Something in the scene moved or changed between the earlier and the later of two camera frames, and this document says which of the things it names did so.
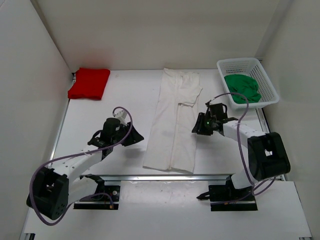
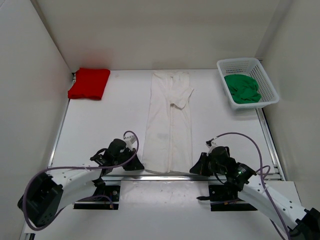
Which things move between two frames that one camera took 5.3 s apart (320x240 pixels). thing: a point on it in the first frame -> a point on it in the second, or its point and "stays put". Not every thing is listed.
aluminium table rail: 158,178 stays put
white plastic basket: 248,76 stays put
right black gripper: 199,129 -> 200,168
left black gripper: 134,137 -> 135,164
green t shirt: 241,83 stays put
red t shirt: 89,83 stays put
